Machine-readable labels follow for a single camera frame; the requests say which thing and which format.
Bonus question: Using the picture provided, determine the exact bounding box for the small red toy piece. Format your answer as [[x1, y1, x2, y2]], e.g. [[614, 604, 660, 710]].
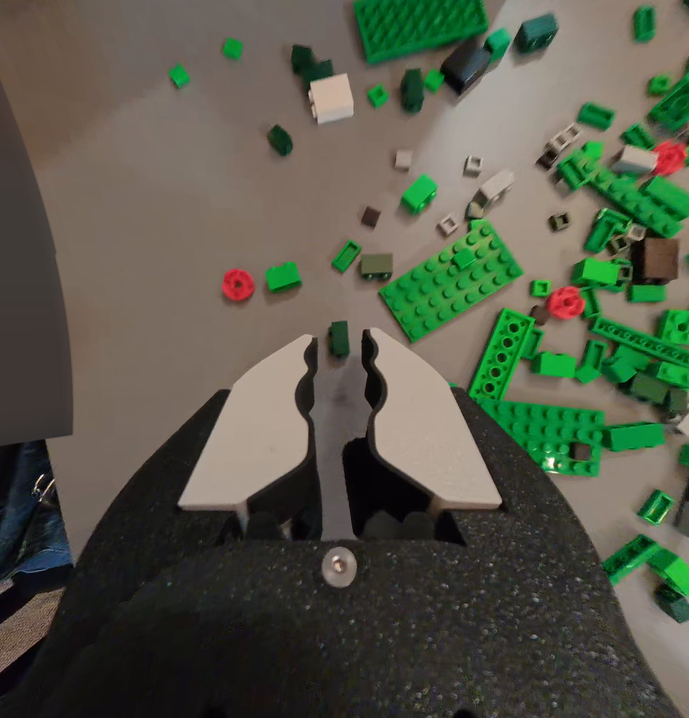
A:
[[221, 268, 256, 304]]

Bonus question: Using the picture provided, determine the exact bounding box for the large green toy plate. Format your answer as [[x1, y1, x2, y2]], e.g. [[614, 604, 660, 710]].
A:
[[479, 399, 606, 478], [353, 0, 489, 64], [378, 219, 525, 344]]

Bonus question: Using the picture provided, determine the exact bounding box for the pile of green toy bricks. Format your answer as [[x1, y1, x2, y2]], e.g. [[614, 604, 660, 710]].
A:
[[266, 0, 689, 623]]

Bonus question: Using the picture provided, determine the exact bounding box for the green sloped toy brick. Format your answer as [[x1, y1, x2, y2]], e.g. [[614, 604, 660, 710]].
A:
[[265, 262, 302, 294]]

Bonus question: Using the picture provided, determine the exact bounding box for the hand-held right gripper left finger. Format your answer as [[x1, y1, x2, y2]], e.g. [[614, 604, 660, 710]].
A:
[[178, 335, 323, 542]]

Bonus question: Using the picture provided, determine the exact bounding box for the long green toy plate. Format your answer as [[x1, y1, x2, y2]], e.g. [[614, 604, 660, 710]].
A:
[[469, 307, 537, 400]]

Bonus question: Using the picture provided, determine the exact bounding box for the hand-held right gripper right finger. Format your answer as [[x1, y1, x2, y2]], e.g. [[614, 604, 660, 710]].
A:
[[342, 328, 503, 542]]

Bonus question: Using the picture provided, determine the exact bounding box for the grey desk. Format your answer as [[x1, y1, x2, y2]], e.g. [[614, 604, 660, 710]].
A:
[[0, 0, 689, 629]]

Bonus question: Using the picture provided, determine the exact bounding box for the black toy tile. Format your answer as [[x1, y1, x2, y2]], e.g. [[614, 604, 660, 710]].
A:
[[630, 237, 682, 284]]

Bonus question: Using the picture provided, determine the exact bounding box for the red toy flower piece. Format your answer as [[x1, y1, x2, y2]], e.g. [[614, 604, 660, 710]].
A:
[[548, 286, 586, 320], [653, 140, 688, 176]]

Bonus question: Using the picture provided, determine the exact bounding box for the large white toy brick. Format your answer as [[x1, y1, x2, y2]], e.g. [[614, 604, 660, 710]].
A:
[[309, 73, 355, 125]]

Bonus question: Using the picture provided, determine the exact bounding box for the blue denim cloth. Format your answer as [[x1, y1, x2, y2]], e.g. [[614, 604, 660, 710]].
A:
[[0, 440, 71, 587]]

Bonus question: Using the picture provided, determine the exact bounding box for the narrow green holed toy plate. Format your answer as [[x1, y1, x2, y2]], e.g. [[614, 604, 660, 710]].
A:
[[593, 317, 689, 368]]

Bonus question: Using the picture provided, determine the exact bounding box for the grey toy brick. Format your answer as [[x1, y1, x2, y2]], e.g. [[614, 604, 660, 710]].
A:
[[473, 170, 516, 217]]

